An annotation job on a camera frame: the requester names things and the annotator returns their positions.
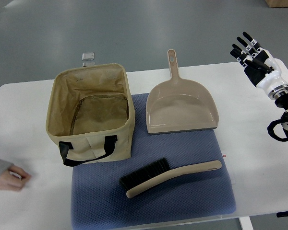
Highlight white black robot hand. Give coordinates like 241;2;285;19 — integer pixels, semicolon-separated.
230;32;288;100

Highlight person's bare hand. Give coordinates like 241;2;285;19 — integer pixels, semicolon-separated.
0;165;31;192

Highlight beige brush black bristles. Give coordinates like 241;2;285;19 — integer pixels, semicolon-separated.
119;158;222;198

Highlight beige fabric bag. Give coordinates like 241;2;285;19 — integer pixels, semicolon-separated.
46;64;135;167

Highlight brown cardboard box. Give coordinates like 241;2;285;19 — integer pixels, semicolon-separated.
265;0;288;8

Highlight blue textured cushion mat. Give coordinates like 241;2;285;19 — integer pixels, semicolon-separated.
71;94;236;230

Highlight beige plastic dustpan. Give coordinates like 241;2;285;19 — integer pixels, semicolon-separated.
146;49;219;134

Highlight black table control panel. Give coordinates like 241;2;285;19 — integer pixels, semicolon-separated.
276;211;288;218

